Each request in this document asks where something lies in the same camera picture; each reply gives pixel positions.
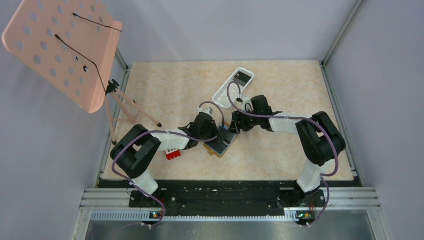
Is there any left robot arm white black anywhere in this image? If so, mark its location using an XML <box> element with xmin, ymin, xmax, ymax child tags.
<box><xmin>110</xmin><ymin>110</ymin><xmax>219</xmax><ymax>196</ymax></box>

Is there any black credit card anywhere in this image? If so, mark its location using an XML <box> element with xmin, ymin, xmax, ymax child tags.
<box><xmin>218</xmin><ymin>126</ymin><xmax>237</xmax><ymax>145</ymax></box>

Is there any white perforated plastic tray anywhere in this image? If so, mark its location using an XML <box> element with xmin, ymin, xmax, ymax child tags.
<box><xmin>212</xmin><ymin>67</ymin><xmax>255</xmax><ymax>109</ymax></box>

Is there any red white grid card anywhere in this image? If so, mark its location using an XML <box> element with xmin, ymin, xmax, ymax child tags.
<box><xmin>164</xmin><ymin>149</ymin><xmax>181</xmax><ymax>161</ymax></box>

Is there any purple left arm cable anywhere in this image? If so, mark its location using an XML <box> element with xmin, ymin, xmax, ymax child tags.
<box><xmin>111</xmin><ymin>101</ymin><xmax>226</xmax><ymax>229</ymax></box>

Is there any pink perforated music stand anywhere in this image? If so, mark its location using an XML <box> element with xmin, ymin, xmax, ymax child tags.
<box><xmin>1</xmin><ymin>0</ymin><xmax>163</xmax><ymax>146</ymax></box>

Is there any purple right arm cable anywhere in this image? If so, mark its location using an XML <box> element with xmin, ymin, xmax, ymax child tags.
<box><xmin>226</xmin><ymin>81</ymin><xmax>340</xmax><ymax>228</ymax></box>

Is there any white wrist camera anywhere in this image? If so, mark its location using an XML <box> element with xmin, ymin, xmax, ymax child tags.
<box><xmin>198</xmin><ymin>107</ymin><xmax>214</xmax><ymax>116</ymax></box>
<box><xmin>236</xmin><ymin>95</ymin><xmax>254</xmax><ymax>112</ymax></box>

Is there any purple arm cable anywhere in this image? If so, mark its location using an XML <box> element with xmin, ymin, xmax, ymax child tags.
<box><xmin>111</xmin><ymin>101</ymin><xmax>226</xmax><ymax>229</ymax></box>
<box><xmin>226</xmin><ymin>81</ymin><xmax>340</xmax><ymax>228</ymax></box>

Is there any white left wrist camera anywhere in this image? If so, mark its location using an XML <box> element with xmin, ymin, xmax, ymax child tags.
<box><xmin>198</xmin><ymin>107</ymin><xmax>214</xmax><ymax>116</ymax></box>

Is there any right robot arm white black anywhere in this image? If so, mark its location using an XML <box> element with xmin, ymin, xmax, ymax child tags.
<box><xmin>229</xmin><ymin>95</ymin><xmax>346</xmax><ymax>202</ymax></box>

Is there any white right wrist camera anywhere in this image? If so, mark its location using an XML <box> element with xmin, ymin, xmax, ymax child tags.
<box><xmin>236</xmin><ymin>95</ymin><xmax>254</xmax><ymax>112</ymax></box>

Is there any black card stack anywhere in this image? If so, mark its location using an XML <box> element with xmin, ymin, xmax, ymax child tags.
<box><xmin>233</xmin><ymin>71</ymin><xmax>252</xmax><ymax>87</ymax></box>

